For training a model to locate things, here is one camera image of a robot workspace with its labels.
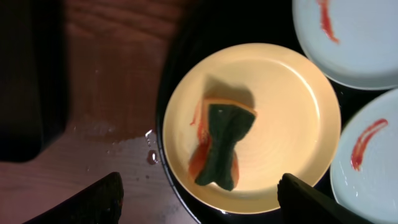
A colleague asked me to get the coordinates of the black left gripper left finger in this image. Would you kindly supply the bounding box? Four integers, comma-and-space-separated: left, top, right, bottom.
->
27, 172, 124, 224

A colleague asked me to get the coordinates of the yellow plate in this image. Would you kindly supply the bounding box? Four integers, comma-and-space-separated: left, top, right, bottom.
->
161, 44, 341, 214

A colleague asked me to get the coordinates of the mint plate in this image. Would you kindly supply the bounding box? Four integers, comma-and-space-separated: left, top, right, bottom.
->
292, 0, 397, 90
330, 90, 397, 223

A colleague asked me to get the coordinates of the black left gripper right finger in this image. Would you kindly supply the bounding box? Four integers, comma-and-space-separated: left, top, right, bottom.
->
277, 173, 371, 224

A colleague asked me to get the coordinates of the black rectangular tray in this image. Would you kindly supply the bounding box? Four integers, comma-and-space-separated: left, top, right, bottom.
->
1, 0, 69, 162

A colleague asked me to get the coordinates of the green and yellow sponge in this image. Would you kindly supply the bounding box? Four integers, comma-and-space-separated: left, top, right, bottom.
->
188, 98, 257, 191

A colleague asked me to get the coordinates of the mint plate at back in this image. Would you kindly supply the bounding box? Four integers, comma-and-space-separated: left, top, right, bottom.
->
292, 0, 397, 90

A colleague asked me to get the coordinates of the mint plate at right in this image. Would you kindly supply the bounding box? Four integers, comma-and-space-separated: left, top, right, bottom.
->
330, 90, 397, 223

